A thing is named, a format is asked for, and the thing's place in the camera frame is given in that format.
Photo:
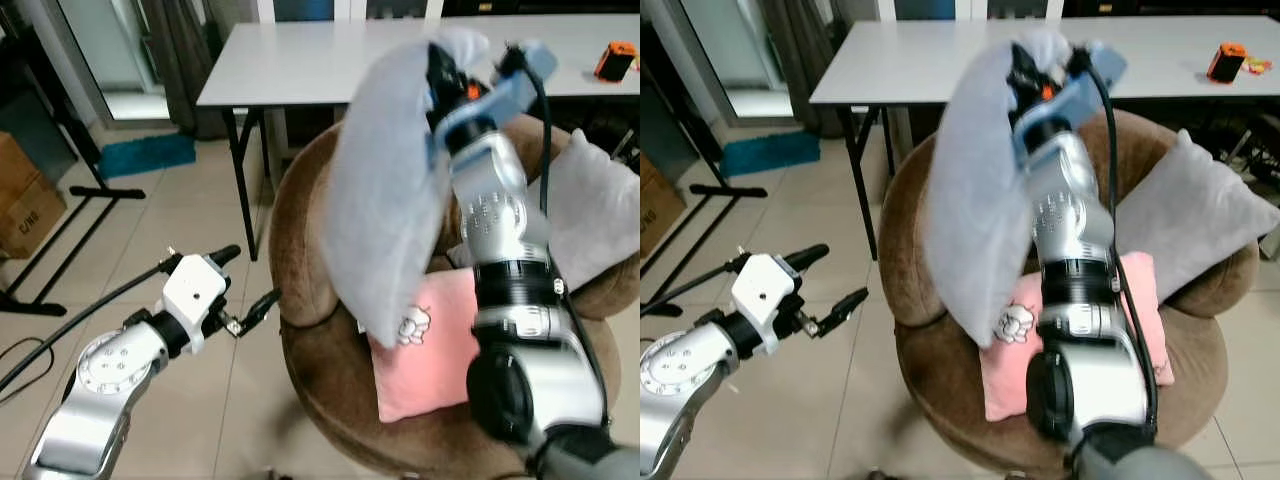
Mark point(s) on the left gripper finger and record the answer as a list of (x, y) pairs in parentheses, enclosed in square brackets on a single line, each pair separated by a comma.
[(224, 255), (808, 256), (845, 306), (263, 308)]

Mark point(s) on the grey square pillow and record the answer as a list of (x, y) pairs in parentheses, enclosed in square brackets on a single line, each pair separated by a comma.
[(1195, 215), (595, 210), (975, 210), (380, 200)]

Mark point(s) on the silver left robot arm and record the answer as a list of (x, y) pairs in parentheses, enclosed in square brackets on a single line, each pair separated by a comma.
[(690, 370), (100, 370)]

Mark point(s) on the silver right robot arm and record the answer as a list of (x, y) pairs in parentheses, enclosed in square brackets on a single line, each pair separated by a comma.
[(1075, 230), (500, 230)]

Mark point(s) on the brown round sofa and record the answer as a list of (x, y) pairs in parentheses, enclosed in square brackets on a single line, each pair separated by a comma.
[(930, 380), (320, 380)]

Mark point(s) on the teal floor mat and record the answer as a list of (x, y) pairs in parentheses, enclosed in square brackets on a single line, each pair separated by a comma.
[(770, 153), (145, 155)]

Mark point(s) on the pink printed pillow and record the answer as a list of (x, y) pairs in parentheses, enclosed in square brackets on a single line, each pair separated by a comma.
[(1005, 380), (420, 370)]

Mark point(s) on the black metal stand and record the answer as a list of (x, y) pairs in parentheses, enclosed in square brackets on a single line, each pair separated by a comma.
[(735, 190), (108, 191)]

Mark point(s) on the white folding table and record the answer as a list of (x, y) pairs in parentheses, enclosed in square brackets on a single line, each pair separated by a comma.
[(900, 60), (300, 60)]

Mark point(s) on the cardboard box with black letters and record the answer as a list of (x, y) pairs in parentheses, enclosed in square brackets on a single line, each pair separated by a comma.
[(660, 210), (30, 200)]

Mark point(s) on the orange black device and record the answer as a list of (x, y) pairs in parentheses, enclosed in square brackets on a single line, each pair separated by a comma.
[(1226, 63), (615, 62)]

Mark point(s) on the dark brown curtain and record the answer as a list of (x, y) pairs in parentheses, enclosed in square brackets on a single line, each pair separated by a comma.
[(190, 60), (800, 40)]

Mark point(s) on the white framed glass door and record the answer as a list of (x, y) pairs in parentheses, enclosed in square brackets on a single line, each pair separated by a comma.
[(735, 50), (110, 50)]

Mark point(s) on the yellow red snack packet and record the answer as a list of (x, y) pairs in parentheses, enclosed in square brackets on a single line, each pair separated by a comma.
[(1257, 66)]

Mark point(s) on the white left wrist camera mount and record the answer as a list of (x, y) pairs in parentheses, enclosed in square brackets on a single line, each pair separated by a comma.
[(195, 290), (765, 290)]

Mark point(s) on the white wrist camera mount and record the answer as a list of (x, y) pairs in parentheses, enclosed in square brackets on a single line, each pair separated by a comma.
[(510, 95), (195, 290), (765, 290), (1085, 95)]

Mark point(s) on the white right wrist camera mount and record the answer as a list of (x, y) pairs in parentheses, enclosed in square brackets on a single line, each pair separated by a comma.
[(1085, 95), (510, 95)]

